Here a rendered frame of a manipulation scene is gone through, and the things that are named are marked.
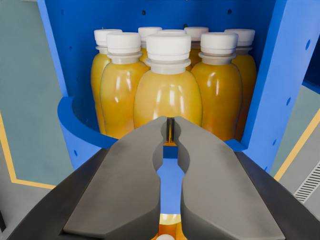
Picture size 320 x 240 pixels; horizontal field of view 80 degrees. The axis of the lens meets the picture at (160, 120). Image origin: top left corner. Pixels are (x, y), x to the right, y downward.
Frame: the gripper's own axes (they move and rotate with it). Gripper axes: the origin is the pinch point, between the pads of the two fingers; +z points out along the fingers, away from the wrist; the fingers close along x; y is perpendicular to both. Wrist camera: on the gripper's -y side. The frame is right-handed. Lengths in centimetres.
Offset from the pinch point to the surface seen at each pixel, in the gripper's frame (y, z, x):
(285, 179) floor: 128, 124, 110
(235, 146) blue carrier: 3.5, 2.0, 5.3
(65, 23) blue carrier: -4.9, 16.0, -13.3
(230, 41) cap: -3.5, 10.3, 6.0
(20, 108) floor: 60, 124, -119
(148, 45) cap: -3.6, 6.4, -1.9
